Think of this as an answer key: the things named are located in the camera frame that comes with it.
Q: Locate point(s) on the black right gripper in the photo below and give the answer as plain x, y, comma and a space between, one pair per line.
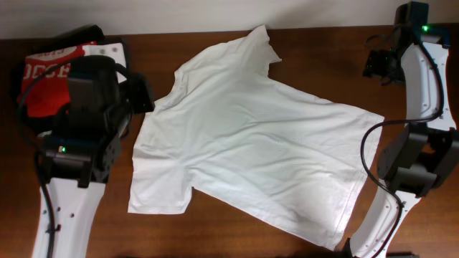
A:
377, 64

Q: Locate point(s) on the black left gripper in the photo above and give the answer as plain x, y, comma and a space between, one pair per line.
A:
142, 94

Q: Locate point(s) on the white t-shirt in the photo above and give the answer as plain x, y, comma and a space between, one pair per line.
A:
286, 157

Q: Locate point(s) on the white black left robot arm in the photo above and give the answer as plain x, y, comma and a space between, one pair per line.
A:
75, 159

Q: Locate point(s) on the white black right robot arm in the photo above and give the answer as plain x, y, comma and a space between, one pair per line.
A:
426, 152

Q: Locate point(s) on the black folded shirt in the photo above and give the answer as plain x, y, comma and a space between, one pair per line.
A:
87, 34

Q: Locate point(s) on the red soccer folded shirt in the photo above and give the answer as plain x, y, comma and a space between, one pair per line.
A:
51, 92

